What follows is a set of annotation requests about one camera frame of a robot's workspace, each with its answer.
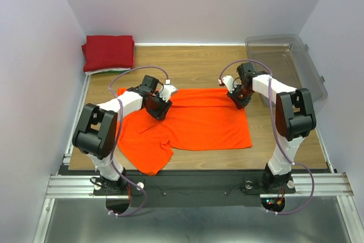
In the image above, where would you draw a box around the folded red t shirt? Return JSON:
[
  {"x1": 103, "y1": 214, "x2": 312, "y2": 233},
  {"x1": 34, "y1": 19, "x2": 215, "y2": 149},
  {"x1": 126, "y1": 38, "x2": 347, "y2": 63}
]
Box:
[{"x1": 81, "y1": 35, "x2": 135, "y2": 73}]

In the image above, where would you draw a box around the aluminium rail frame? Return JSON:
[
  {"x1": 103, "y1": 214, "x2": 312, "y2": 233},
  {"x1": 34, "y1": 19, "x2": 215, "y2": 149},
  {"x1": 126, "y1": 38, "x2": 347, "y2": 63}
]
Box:
[{"x1": 32, "y1": 43, "x2": 364, "y2": 243}]

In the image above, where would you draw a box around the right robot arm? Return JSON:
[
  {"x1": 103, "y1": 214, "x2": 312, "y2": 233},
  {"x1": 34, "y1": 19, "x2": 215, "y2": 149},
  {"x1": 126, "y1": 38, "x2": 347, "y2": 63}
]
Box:
[{"x1": 218, "y1": 60, "x2": 316, "y2": 192}]

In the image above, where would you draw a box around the folded green t shirt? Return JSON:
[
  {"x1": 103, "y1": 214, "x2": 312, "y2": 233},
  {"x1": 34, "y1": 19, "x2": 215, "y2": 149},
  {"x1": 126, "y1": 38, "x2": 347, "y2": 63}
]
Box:
[{"x1": 109, "y1": 68, "x2": 128, "y2": 73}]

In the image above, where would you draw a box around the clear plastic bin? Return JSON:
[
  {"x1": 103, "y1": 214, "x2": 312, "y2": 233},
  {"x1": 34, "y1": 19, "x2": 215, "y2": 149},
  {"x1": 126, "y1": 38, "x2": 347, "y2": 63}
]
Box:
[{"x1": 245, "y1": 34, "x2": 328, "y2": 113}]

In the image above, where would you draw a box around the purple cable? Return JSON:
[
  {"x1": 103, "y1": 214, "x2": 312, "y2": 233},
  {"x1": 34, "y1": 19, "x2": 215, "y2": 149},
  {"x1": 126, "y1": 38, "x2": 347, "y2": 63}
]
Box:
[
  {"x1": 218, "y1": 60, "x2": 316, "y2": 217},
  {"x1": 106, "y1": 65, "x2": 171, "y2": 218}
]

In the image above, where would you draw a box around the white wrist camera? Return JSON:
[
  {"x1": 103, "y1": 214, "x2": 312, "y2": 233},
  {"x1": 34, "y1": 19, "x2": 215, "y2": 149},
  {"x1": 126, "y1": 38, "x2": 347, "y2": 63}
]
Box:
[
  {"x1": 159, "y1": 80, "x2": 178, "y2": 102},
  {"x1": 218, "y1": 76, "x2": 237, "y2": 93}
]

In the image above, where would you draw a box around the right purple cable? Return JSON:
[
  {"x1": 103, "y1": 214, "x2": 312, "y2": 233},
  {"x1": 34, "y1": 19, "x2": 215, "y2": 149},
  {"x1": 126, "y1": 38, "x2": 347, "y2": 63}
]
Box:
[{"x1": 218, "y1": 60, "x2": 316, "y2": 217}]

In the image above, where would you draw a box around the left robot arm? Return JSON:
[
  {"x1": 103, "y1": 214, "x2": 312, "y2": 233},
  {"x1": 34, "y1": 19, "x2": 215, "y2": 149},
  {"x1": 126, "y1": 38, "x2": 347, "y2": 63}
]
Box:
[{"x1": 72, "y1": 75, "x2": 177, "y2": 194}]

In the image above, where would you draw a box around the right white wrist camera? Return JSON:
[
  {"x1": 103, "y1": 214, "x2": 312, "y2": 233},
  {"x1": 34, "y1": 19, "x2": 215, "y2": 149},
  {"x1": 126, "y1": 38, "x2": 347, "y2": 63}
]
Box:
[{"x1": 218, "y1": 76, "x2": 237, "y2": 93}]

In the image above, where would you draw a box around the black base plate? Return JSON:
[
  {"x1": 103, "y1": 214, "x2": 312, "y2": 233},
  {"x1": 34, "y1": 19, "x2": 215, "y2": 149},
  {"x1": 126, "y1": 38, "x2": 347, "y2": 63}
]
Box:
[{"x1": 90, "y1": 170, "x2": 296, "y2": 210}]

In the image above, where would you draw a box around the folded white t shirt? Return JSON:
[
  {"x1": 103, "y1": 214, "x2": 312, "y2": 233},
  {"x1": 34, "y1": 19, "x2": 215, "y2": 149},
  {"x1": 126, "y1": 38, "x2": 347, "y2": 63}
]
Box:
[{"x1": 85, "y1": 68, "x2": 130, "y2": 76}]

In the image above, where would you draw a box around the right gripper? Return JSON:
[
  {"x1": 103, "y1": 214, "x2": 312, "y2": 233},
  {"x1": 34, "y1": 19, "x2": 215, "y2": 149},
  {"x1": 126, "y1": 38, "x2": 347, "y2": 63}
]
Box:
[{"x1": 226, "y1": 83, "x2": 253, "y2": 109}]

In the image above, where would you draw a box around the orange t shirt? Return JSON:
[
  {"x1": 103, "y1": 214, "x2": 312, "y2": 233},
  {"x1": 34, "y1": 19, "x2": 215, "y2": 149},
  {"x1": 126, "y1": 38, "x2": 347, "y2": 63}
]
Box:
[{"x1": 117, "y1": 88, "x2": 252, "y2": 175}]

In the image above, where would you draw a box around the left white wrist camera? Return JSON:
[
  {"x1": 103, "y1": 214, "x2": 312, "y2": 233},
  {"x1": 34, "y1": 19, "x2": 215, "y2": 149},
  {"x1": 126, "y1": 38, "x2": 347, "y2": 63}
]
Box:
[{"x1": 159, "y1": 80, "x2": 178, "y2": 102}]

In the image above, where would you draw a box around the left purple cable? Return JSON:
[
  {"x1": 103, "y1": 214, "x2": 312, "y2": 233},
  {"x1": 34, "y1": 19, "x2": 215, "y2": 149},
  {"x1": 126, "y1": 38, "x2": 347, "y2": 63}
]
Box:
[{"x1": 106, "y1": 65, "x2": 171, "y2": 218}]

